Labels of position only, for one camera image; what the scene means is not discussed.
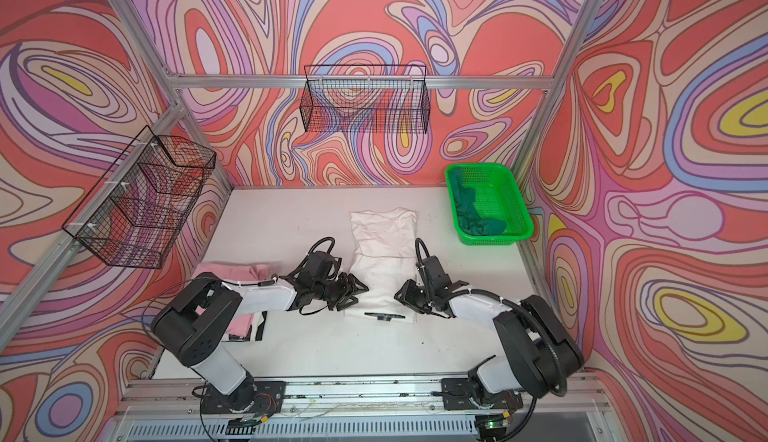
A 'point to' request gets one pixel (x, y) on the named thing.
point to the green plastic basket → (498, 197)
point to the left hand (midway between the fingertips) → (370, 295)
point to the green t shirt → (469, 219)
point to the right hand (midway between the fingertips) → (403, 305)
